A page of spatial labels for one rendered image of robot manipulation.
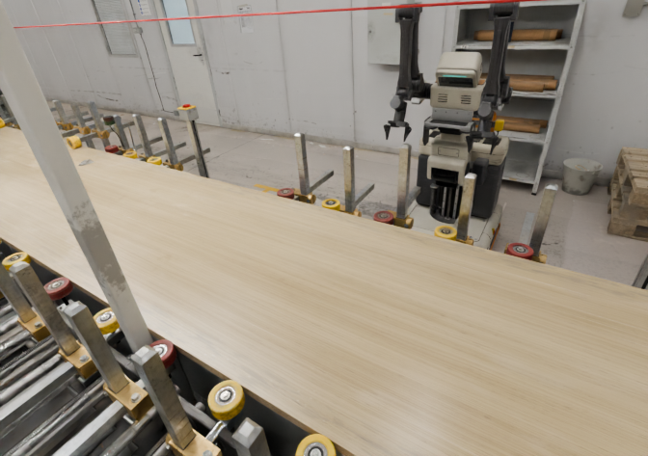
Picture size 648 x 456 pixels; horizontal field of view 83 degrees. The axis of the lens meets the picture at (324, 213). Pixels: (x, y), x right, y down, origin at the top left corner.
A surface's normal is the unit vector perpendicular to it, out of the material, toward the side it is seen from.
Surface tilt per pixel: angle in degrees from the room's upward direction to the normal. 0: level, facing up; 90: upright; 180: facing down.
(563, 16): 90
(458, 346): 0
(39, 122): 90
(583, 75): 90
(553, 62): 90
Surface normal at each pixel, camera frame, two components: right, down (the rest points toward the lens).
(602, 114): -0.53, 0.47
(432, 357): -0.07, -0.86
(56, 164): 0.85, 0.22
